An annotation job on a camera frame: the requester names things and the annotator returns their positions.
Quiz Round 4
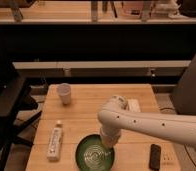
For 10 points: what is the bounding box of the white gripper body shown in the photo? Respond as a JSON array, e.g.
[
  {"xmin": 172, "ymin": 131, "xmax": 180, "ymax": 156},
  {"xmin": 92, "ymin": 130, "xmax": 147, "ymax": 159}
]
[{"xmin": 100, "ymin": 128, "xmax": 121, "ymax": 148}]

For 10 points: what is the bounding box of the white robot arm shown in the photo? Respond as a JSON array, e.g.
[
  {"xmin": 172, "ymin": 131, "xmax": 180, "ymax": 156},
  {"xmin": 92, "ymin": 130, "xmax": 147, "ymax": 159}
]
[{"xmin": 97, "ymin": 95, "xmax": 196, "ymax": 149}]

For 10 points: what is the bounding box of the green ceramic bowl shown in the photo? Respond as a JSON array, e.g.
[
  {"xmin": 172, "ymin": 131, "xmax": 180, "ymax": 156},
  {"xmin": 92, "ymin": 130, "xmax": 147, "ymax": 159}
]
[{"xmin": 75, "ymin": 134, "xmax": 115, "ymax": 171}]

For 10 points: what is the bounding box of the white rectangular box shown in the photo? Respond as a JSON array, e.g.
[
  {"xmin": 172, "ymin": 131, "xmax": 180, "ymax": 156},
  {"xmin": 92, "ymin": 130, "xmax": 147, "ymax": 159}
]
[{"xmin": 128, "ymin": 99, "xmax": 140, "ymax": 112}]

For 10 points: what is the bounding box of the black remote control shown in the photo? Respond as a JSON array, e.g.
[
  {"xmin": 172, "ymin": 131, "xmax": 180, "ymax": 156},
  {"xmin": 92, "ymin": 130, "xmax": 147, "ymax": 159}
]
[{"xmin": 149, "ymin": 144, "xmax": 161, "ymax": 171}]

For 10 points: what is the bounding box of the clear plastic bottle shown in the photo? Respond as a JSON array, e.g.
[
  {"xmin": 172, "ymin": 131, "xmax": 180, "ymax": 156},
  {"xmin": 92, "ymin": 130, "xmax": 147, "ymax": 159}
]
[{"xmin": 47, "ymin": 120, "xmax": 63, "ymax": 161}]

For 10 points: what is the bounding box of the white paper cup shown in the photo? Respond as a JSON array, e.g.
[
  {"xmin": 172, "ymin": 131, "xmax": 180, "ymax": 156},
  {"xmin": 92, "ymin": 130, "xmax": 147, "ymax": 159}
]
[{"xmin": 56, "ymin": 83, "xmax": 71, "ymax": 105}]

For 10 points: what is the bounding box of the long wooden background bench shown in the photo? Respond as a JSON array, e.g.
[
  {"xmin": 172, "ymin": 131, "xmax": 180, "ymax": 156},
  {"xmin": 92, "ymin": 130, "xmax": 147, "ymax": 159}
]
[{"xmin": 14, "ymin": 60, "xmax": 190, "ymax": 77}]

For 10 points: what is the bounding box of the dark chair back right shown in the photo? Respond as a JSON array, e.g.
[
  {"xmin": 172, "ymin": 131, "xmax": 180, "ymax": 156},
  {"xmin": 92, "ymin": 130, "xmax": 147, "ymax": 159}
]
[{"xmin": 171, "ymin": 54, "xmax": 196, "ymax": 115}]

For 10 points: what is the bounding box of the black office chair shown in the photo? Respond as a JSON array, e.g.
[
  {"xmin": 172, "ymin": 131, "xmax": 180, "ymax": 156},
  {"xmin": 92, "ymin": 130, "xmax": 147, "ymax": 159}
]
[{"xmin": 0, "ymin": 62, "xmax": 41, "ymax": 171}]

